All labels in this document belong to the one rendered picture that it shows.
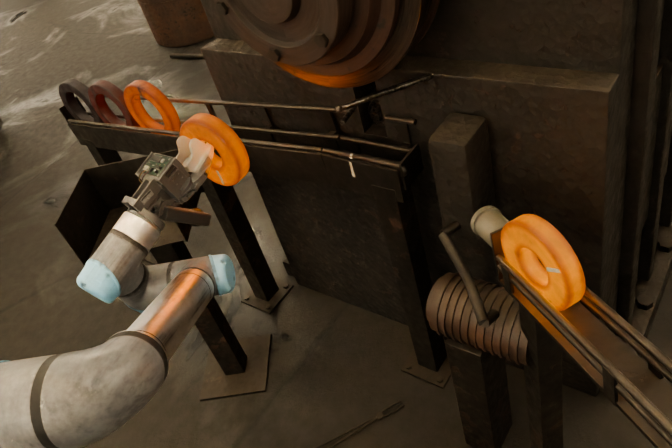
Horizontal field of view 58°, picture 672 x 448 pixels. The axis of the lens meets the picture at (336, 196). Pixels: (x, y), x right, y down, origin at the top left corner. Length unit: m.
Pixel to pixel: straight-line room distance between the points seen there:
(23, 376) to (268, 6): 0.64
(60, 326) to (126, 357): 1.58
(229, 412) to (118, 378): 1.04
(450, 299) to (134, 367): 0.62
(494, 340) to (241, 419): 0.87
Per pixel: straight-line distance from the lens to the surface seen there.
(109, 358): 0.83
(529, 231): 0.94
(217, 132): 1.16
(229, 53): 1.50
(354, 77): 1.14
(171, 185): 1.13
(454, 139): 1.10
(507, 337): 1.16
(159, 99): 1.72
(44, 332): 2.43
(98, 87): 1.91
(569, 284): 0.94
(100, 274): 1.10
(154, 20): 4.16
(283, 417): 1.77
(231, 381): 1.89
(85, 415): 0.81
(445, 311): 1.20
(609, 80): 1.09
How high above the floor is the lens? 1.44
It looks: 38 degrees down
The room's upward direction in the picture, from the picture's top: 17 degrees counter-clockwise
